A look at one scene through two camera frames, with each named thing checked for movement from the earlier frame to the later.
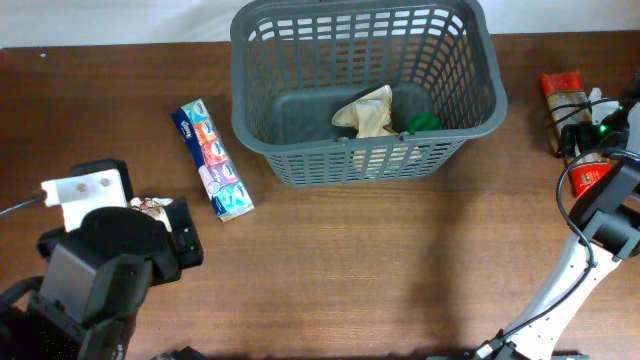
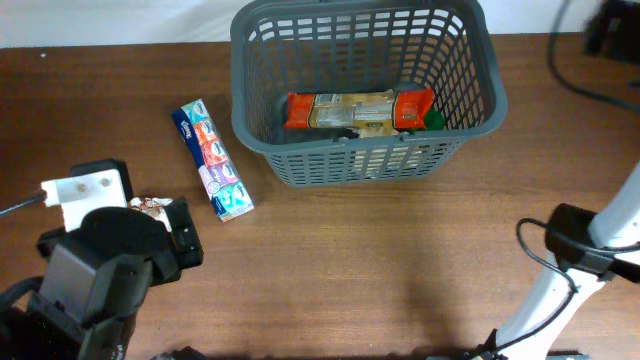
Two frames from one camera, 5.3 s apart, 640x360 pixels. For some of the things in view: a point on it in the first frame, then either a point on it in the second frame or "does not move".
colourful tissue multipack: (213, 157) does not move
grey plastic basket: (295, 65) does not move
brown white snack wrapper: (153, 207) does not move
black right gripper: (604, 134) -> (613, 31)
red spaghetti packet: (566, 103) -> (385, 109)
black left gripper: (185, 238) does not move
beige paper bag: (370, 114) -> (385, 162)
